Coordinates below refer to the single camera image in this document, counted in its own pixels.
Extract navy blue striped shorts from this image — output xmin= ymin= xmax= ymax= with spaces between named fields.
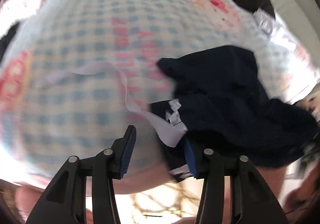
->
xmin=150 ymin=46 xmax=319 ymax=168

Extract blue checkered cartoon blanket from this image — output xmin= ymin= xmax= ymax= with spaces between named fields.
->
xmin=1 ymin=0 xmax=319 ymax=189

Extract grey upholstered headboard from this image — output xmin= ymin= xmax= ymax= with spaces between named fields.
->
xmin=271 ymin=0 xmax=319 ymax=66

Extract pink patterned garment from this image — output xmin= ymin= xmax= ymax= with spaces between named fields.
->
xmin=1 ymin=0 xmax=46 ymax=37

